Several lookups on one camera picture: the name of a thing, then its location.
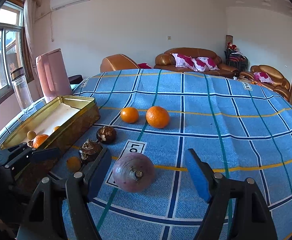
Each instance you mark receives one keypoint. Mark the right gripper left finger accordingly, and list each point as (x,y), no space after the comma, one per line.
(81,188)

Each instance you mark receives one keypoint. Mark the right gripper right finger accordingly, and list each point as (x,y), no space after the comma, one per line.
(251,218)

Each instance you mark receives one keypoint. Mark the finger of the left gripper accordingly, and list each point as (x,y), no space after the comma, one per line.
(46,154)

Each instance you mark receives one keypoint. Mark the small orange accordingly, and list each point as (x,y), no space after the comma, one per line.
(129,115)
(73,164)

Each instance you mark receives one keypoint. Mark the dark mangosteen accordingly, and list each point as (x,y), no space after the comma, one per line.
(90,150)
(106,135)

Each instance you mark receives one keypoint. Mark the purple round radish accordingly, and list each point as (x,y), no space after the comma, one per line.
(133,172)

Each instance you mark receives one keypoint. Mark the large orange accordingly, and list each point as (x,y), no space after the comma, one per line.
(157,117)

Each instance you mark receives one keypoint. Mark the orange inside tin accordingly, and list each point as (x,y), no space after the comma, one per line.
(39,139)

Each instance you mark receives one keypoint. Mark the small tan longan fruit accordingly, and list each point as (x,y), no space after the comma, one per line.
(31,135)

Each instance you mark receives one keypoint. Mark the gold metal tin box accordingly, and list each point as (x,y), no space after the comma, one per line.
(74,114)

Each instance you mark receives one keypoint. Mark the clear glass water bottle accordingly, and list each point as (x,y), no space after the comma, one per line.
(21,89)

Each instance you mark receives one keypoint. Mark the pink electric kettle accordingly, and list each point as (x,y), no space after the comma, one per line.
(52,75)

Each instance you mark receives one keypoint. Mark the dark stool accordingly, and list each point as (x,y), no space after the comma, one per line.
(75,80)

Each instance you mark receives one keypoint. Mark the blue plaid tablecloth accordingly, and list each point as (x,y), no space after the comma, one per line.
(240,130)

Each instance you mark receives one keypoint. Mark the brown leather armchair left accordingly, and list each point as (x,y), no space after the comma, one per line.
(117,62)

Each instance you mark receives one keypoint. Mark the brown leather armchair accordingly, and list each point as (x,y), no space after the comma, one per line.
(117,62)
(281,85)

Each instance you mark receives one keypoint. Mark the brown leather armchair right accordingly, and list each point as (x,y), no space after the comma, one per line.
(281,85)

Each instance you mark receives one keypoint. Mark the floral pillow on armchair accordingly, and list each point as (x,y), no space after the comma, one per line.
(262,77)

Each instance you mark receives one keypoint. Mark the red pillow on armchair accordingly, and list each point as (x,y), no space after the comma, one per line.
(143,66)

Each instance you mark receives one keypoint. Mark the brown leather three-seat sofa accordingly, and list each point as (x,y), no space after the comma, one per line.
(166,61)

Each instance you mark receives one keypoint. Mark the stacked dark chairs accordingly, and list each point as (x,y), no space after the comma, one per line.
(234,58)

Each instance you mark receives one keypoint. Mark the pink curtain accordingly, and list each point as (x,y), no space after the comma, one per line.
(29,9)

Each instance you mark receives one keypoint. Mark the floral pillow on sofa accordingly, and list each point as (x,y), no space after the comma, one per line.
(183,61)

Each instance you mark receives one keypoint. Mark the window with frame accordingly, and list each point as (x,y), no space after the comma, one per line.
(11,16)

